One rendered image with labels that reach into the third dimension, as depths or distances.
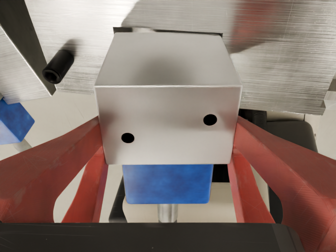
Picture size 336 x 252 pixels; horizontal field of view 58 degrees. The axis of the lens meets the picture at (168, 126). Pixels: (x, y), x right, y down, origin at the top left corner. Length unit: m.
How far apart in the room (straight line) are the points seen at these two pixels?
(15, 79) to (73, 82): 0.08
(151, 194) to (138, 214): 0.33
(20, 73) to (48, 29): 0.09
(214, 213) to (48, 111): 1.31
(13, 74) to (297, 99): 0.20
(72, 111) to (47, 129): 0.24
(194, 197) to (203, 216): 0.30
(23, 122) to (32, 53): 0.07
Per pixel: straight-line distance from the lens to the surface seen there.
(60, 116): 1.65
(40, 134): 1.83
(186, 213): 0.46
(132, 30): 0.19
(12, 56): 0.25
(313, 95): 0.17
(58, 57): 0.17
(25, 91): 0.27
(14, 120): 0.29
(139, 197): 0.16
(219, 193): 0.46
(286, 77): 0.16
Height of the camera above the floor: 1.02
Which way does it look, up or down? 44 degrees down
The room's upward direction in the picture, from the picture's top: 167 degrees counter-clockwise
